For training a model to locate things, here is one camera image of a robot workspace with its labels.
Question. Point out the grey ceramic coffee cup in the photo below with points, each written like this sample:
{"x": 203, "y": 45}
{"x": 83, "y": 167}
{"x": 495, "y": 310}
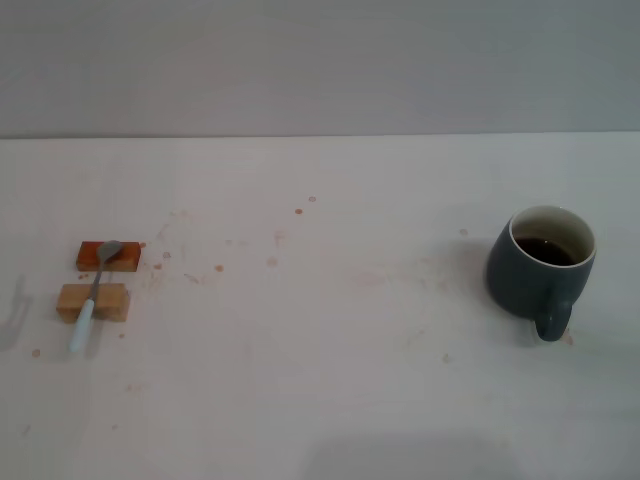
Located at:
{"x": 520, "y": 280}

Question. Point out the reddish brown wooden block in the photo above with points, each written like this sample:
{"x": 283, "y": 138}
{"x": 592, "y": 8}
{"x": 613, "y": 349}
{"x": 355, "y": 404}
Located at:
{"x": 125, "y": 257}

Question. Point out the light wooden notched block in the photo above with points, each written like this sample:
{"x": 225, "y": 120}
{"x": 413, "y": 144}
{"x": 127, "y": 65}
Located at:
{"x": 112, "y": 300}

